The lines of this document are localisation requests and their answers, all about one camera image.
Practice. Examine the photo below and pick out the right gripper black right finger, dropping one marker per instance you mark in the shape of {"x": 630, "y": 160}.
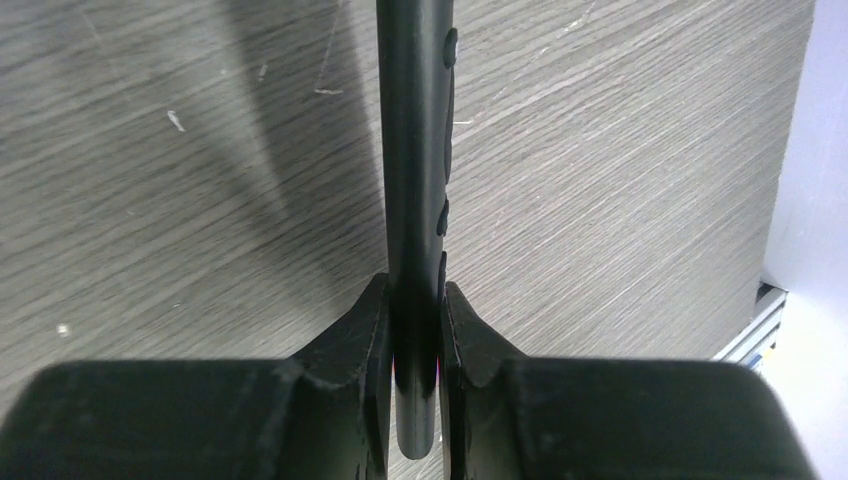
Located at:
{"x": 508, "y": 415}

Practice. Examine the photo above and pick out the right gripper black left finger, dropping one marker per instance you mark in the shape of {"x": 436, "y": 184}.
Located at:
{"x": 322, "y": 413}

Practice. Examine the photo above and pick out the black remote control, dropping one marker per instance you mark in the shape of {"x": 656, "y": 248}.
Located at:
{"x": 417, "y": 44}

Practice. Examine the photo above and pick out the aluminium frame rail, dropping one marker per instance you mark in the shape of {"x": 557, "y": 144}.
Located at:
{"x": 757, "y": 341}

